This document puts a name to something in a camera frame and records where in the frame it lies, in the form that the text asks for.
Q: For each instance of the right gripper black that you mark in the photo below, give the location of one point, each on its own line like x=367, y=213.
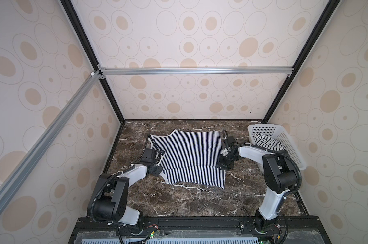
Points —
x=222, y=160

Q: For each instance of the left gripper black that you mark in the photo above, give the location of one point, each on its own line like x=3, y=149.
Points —
x=158, y=171

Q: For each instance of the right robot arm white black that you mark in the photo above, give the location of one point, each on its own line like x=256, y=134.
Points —
x=282, y=176

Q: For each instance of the white plastic laundry basket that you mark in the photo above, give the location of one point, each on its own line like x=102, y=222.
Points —
x=278, y=133

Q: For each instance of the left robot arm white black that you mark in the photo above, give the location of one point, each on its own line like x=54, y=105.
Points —
x=109, y=201

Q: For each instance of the black white striped tank top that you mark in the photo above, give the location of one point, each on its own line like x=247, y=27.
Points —
x=267, y=142

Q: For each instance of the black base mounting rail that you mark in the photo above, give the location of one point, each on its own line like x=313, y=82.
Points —
x=202, y=230

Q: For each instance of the diagonal aluminium left rail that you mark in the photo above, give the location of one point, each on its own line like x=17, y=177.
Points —
x=13, y=183

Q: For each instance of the right black corner post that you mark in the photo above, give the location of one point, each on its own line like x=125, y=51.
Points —
x=318, y=29

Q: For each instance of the horizontal aluminium back rail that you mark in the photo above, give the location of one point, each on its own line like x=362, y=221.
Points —
x=197, y=70

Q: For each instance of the blue white striped tank top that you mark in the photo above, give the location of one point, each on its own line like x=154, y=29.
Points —
x=190, y=157

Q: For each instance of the black corner post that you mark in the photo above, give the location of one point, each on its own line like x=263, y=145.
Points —
x=318, y=29
x=88, y=49

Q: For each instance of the left black corner post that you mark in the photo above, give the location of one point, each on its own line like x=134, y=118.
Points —
x=88, y=49

